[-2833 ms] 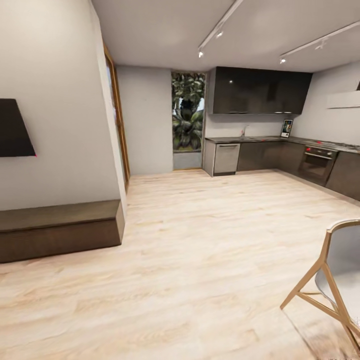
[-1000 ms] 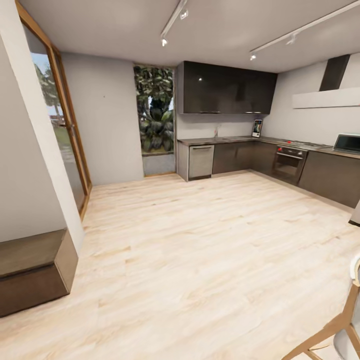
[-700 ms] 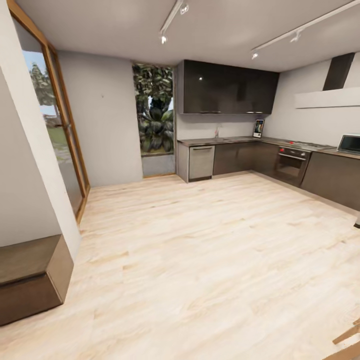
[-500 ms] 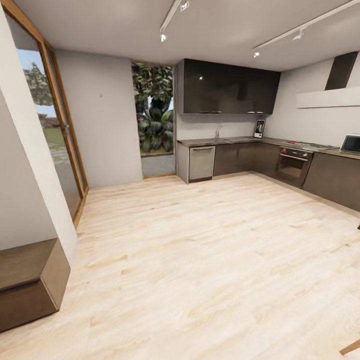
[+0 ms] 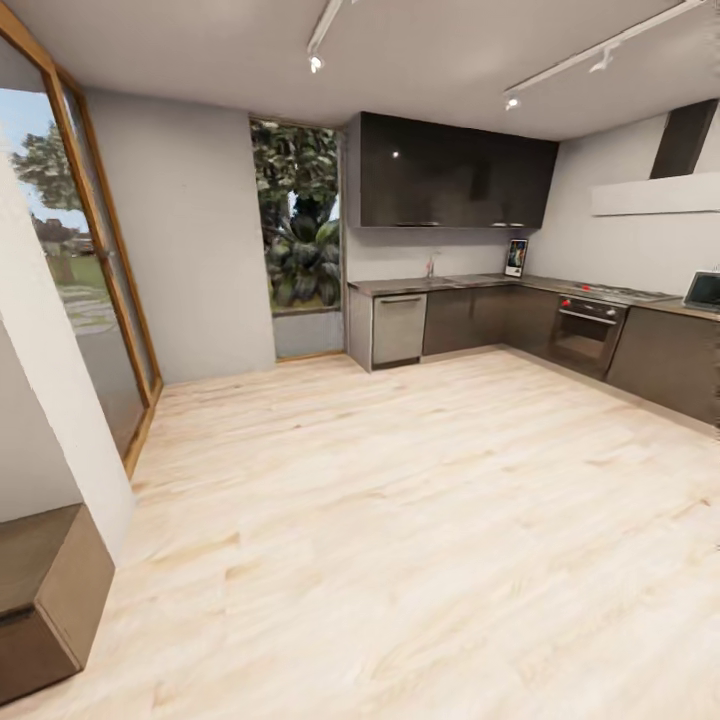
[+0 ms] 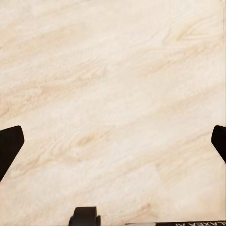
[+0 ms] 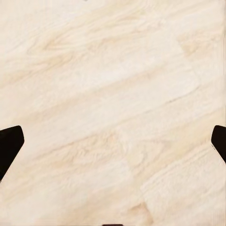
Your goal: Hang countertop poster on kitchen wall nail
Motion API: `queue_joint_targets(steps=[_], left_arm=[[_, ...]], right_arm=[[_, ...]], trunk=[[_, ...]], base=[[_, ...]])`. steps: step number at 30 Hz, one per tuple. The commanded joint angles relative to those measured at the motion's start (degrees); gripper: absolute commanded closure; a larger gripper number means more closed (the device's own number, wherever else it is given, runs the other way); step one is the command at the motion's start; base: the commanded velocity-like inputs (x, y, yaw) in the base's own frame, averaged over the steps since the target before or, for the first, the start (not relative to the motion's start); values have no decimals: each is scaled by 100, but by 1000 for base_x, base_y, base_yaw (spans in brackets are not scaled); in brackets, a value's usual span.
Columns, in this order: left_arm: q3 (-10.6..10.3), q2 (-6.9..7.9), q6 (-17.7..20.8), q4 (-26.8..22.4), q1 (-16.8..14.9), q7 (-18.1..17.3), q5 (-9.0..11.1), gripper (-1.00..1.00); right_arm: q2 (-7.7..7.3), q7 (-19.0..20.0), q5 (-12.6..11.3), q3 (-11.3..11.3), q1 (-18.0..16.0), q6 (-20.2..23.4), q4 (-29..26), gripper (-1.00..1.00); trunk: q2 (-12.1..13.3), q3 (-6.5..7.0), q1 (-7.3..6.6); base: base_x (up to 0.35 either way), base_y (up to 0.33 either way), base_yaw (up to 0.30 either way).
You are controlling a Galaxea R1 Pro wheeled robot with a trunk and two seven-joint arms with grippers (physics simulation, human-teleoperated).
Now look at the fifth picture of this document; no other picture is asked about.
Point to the poster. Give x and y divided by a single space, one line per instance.
515 257

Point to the drop in sink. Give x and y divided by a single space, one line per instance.
455 279

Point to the fixed window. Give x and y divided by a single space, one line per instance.
298 173

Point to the range hood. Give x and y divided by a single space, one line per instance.
672 185

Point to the cabinet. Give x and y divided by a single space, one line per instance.
55 576
509 181
403 172

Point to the oven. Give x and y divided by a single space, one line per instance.
588 329

